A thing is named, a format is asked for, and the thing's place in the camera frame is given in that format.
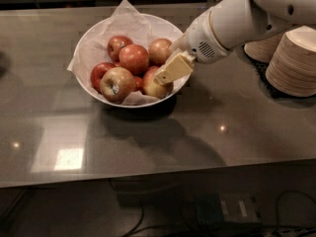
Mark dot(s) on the dark red apple left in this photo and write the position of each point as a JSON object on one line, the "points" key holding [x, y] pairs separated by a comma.
{"points": [[98, 73]]}

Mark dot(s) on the dark power box on floor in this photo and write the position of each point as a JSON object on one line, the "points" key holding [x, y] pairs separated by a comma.
{"points": [[231, 209]]}

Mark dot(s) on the red apple centre top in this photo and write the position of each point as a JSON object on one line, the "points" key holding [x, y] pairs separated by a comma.
{"points": [[135, 58]]}

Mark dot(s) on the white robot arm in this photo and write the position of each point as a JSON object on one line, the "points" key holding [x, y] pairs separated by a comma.
{"points": [[231, 23]]}

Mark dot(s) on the stack of paper plates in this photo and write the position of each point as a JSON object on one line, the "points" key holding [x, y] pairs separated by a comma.
{"points": [[263, 50], [292, 69]]}

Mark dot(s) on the front stack of paper plates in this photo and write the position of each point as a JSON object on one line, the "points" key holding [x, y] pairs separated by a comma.
{"points": [[292, 69]]}

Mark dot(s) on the red yellow apple back right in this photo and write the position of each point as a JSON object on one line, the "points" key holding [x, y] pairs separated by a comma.
{"points": [[159, 51]]}

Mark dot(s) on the rear stack of paper plates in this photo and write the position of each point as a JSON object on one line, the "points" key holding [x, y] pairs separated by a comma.
{"points": [[263, 50]]}

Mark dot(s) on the white paper liner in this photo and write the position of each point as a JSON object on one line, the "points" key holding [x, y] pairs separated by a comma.
{"points": [[125, 20]]}

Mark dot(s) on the white ceramic bowl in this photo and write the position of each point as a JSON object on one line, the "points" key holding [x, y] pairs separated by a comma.
{"points": [[137, 100]]}

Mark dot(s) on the red apple back left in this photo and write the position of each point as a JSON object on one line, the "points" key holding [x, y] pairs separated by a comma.
{"points": [[115, 44]]}

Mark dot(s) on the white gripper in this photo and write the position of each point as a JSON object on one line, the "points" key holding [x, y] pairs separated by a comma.
{"points": [[199, 40]]}

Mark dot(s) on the small red apple bottom middle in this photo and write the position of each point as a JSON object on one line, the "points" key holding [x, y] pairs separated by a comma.
{"points": [[139, 83]]}

